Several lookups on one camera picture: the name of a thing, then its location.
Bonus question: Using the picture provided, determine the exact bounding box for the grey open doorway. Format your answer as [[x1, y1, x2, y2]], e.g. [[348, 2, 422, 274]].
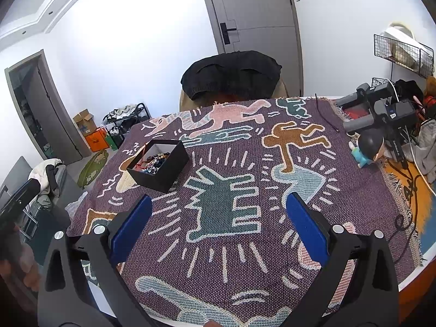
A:
[[4, 49, 84, 167]]

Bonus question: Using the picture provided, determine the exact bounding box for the white cable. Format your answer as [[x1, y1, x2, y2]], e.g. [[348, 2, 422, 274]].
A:
[[391, 81, 436, 186]]

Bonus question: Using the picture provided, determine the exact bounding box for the white bag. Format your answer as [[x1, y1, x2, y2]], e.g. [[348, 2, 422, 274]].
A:
[[384, 23, 427, 69]]

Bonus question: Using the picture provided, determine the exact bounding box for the red cloth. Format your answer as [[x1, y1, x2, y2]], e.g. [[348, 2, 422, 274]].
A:
[[342, 105, 368, 122]]

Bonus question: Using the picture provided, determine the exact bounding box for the black jewelry box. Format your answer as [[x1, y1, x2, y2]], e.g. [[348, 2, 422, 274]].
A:
[[126, 139, 190, 193]]

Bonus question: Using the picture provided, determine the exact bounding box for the black power cable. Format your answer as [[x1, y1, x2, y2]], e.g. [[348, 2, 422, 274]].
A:
[[384, 157, 420, 246]]

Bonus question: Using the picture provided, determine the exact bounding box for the orange box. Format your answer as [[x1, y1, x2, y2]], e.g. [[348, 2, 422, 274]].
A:
[[84, 128, 110, 152]]

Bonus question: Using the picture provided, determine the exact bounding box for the thin black cable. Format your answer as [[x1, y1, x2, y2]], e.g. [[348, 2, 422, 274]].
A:
[[315, 93, 339, 133]]

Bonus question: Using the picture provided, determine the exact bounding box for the black shoe rack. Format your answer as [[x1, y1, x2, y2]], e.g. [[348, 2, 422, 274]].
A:
[[102, 103, 150, 135]]

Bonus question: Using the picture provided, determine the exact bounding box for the green floor mat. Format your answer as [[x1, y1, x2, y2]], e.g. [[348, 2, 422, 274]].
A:
[[78, 150, 110, 189]]

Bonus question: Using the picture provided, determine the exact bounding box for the black door handle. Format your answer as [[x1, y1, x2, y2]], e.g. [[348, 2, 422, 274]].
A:
[[220, 22, 237, 45]]

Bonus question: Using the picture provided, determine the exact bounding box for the person's left hand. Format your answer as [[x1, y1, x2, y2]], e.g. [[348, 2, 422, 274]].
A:
[[0, 242, 40, 292]]

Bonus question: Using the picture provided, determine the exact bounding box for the pile of clothes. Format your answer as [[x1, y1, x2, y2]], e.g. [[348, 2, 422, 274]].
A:
[[31, 158, 67, 208]]

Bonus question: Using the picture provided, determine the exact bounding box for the cardboard box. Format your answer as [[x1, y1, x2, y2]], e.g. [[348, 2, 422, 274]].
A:
[[72, 109, 98, 134]]

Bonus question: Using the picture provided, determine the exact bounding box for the printed woven blanket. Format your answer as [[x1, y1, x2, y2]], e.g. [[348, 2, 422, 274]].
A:
[[66, 96, 423, 327]]

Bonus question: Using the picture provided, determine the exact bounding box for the large black wire basket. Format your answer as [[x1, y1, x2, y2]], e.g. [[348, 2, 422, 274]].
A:
[[374, 34, 435, 78]]

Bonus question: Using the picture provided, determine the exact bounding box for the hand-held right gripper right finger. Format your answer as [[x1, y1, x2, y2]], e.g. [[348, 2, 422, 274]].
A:
[[285, 192, 400, 327]]

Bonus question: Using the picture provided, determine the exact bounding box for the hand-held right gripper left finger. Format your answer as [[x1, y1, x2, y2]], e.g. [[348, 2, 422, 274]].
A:
[[37, 194, 154, 327]]

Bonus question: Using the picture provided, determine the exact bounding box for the grey sofa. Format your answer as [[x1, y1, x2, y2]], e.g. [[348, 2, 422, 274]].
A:
[[0, 156, 69, 266]]

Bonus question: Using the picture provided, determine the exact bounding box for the grey cloth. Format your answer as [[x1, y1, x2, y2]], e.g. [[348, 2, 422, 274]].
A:
[[413, 119, 436, 175]]

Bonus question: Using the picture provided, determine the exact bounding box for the grey door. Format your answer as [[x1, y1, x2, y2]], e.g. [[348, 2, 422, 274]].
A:
[[204, 0, 304, 98]]

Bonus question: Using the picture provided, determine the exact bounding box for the blue figurine with black hair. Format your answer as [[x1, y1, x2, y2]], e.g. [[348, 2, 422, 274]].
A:
[[349, 131, 385, 168]]

